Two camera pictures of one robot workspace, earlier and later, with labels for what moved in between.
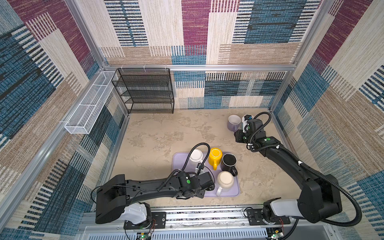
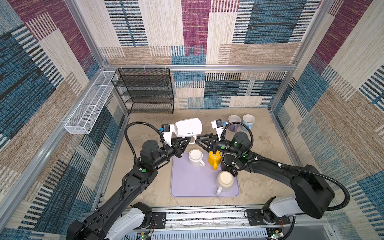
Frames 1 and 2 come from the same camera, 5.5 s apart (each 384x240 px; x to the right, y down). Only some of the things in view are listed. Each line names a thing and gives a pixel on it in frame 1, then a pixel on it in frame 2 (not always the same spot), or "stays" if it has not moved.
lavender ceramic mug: [233, 122] stays
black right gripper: [238, 137] to [212, 144]
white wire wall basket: [82, 120] stays
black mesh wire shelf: [145, 90] stays
